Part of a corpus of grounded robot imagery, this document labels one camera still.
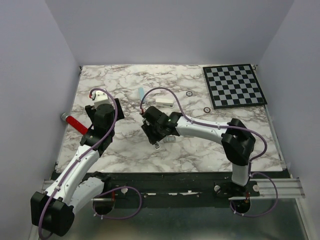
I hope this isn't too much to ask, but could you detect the staple tray with staples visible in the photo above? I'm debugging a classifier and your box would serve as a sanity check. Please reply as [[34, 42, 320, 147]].
[[163, 136, 176, 143]]

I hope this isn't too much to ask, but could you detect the beige green stapler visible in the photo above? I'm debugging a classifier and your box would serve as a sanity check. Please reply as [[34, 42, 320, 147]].
[[154, 142, 160, 150]]

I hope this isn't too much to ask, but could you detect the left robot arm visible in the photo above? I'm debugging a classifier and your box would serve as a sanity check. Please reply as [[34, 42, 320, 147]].
[[30, 98, 125, 237]]

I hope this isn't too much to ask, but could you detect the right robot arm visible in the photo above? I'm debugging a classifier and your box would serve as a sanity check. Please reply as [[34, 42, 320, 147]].
[[141, 106, 256, 196]]

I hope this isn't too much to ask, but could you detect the white stapler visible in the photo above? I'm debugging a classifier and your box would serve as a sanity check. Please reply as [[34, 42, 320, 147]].
[[155, 98, 174, 108]]

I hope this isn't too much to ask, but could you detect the light blue stapler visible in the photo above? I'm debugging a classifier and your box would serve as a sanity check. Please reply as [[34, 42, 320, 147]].
[[138, 87, 145, 105]]

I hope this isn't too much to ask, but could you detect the blue poker chip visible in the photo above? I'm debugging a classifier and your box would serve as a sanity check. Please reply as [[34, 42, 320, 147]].
[[186, 91, 193, 97]]

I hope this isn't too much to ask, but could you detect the red poker chip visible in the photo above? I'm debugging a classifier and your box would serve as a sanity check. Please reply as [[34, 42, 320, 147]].
[[203, 107, 211, 113]]

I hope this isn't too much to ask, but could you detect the black white checkerboard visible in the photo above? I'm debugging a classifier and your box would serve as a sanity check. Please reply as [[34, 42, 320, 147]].
[[202, 64, 267, 110]]

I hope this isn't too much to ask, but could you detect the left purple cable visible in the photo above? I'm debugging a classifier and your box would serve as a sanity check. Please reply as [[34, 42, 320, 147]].
[[37, 88, 143, 240]]

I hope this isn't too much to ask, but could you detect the purple cable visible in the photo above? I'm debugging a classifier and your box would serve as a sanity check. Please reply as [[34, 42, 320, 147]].
[[139, 87, 280, 218], [37, 88, 143, 240]]

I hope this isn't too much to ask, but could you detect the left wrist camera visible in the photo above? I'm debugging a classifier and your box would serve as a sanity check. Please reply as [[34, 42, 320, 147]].
[[90, 90, 110, 109]]

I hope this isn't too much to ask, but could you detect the red handled tool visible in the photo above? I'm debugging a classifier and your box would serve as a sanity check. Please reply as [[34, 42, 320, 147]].
[[60, 112, 88, 135]]

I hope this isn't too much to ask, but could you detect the black mounting base plate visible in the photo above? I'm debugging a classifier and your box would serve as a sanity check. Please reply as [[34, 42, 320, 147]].
[[51, 171, 262, 210]]

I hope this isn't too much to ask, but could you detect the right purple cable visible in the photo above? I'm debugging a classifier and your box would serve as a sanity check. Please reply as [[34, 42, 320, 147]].
[[139, 87, 280, 218]]

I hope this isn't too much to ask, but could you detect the aluminium rail frame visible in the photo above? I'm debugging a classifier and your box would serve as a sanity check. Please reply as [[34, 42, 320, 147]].
[[27, 177, 310, 240]]

